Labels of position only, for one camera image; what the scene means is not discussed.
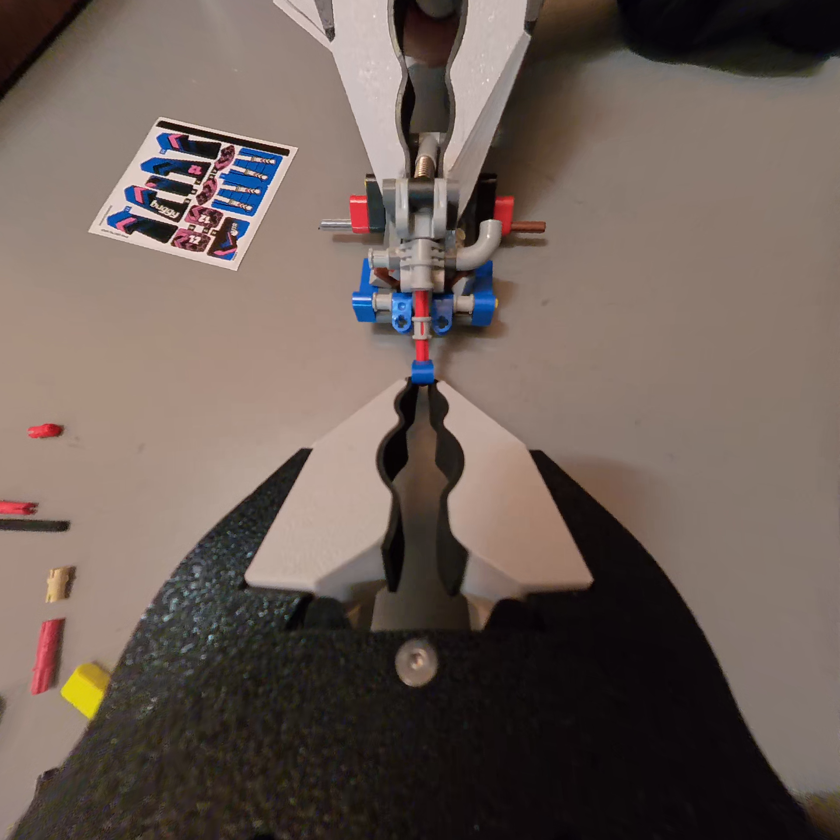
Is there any grey and blue lego chassis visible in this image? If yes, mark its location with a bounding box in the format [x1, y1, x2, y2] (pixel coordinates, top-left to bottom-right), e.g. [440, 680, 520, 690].
[319, 131, 547, 342]

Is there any person's right hand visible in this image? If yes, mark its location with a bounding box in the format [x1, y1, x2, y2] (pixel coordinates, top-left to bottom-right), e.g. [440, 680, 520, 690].
[402, 13, 454, 67]

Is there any yellow lego beam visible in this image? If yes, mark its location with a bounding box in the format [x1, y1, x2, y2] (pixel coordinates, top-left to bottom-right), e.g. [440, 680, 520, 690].
[61, 663, 111, 719]

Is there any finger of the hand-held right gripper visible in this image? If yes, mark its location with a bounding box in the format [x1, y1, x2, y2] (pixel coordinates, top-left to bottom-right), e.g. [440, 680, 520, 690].
[272, 0, 421, 185]
[433, 0, 546, 217]

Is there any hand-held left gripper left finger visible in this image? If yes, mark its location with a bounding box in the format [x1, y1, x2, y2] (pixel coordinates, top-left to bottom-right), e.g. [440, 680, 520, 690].
[243, 377, 417, 595]

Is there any lego sticker sheet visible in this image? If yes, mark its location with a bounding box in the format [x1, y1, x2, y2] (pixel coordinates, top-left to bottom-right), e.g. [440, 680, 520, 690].
[88, 117, 299, 270]

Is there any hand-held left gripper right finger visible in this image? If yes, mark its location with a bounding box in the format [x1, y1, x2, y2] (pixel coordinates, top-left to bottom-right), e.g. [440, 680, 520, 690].
[427, 379, 596, 597]

